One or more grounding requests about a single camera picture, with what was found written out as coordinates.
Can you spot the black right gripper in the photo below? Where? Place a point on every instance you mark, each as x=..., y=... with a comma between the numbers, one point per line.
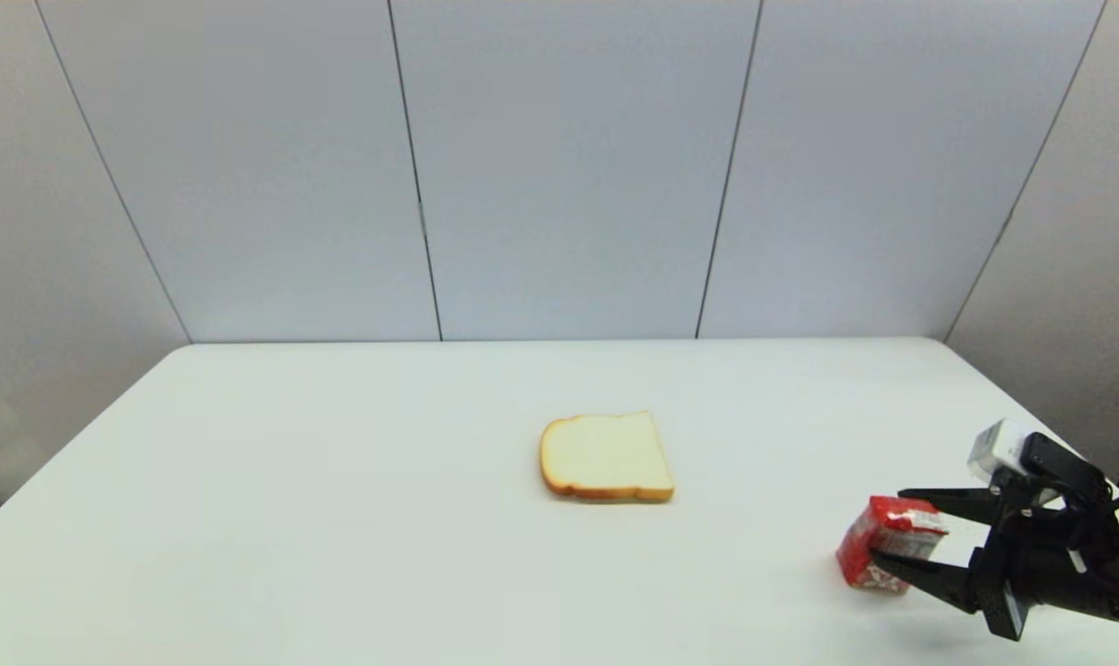
x=1031, y=564

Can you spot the red milk carton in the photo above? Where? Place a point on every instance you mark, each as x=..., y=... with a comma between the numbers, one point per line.
x=869, y=536

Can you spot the white bread slice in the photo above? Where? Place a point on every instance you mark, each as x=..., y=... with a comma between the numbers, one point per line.
x=606, y=458

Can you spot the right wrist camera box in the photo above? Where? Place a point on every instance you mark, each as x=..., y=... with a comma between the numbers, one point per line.
x=996, y=449

